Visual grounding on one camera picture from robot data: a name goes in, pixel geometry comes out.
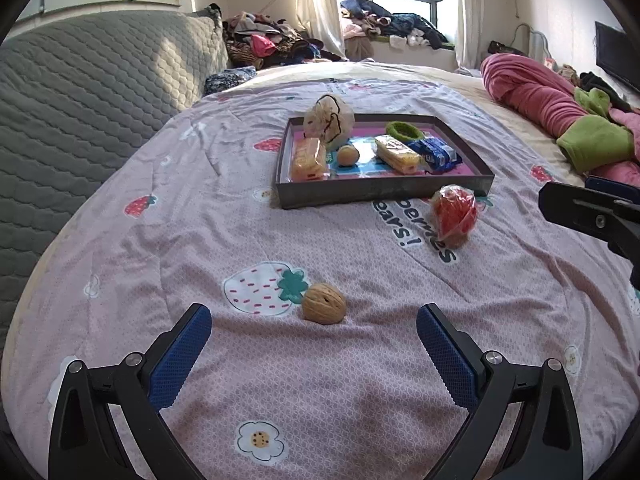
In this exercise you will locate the white curtain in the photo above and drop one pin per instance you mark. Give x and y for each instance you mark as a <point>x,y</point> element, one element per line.
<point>317,5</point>
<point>470,10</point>

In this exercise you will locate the strawberry print bedsheet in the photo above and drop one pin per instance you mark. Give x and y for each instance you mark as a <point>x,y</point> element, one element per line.
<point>200,200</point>

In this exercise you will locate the orange bread packet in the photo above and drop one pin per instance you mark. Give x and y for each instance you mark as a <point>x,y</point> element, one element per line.
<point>307,160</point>

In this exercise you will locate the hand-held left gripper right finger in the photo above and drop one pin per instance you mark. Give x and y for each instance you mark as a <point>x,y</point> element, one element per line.
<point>447,355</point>

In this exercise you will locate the yellow rice cracker packet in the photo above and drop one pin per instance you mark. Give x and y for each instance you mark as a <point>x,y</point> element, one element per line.
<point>395,152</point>

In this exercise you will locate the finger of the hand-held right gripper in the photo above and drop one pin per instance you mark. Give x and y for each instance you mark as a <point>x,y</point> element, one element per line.
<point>580,207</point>
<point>612,187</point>

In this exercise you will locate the grey quilted headboard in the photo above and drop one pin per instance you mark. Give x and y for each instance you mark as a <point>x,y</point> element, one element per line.
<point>75,110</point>

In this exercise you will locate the dark grey tray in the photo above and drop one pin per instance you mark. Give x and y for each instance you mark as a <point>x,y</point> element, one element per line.
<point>380,192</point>

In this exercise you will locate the black flat television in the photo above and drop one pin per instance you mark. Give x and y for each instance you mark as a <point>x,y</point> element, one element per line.
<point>617,55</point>

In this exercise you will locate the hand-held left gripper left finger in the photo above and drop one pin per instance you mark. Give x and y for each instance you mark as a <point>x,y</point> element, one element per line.
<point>177,360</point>

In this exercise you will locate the blue snack packet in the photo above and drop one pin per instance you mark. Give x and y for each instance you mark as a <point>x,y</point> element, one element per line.
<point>435,152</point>

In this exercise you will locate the red round snack packet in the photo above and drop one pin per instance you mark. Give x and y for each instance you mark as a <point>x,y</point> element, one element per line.
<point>452,215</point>

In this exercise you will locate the pink blanket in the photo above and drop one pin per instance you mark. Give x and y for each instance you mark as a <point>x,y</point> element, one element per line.
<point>525,90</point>

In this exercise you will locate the dark clothes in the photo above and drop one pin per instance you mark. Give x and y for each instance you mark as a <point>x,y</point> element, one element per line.
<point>607,87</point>

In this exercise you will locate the pile of clothes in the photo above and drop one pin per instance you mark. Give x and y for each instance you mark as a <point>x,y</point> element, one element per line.
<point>270,40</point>

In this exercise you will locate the clothes on windowsill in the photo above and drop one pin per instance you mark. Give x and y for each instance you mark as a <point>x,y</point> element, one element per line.
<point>400,27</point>

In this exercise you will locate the green scrunchie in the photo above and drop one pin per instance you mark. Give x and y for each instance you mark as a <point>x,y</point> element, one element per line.
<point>417,135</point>

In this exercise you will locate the brown cloth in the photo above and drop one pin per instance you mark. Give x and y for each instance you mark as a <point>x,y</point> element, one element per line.
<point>359,50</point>

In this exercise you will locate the green fleece cloth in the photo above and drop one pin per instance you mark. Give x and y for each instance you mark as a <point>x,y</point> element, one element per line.
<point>595,142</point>

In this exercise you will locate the dark patterned cloth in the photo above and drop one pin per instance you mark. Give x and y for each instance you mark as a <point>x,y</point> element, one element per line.
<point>227,80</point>

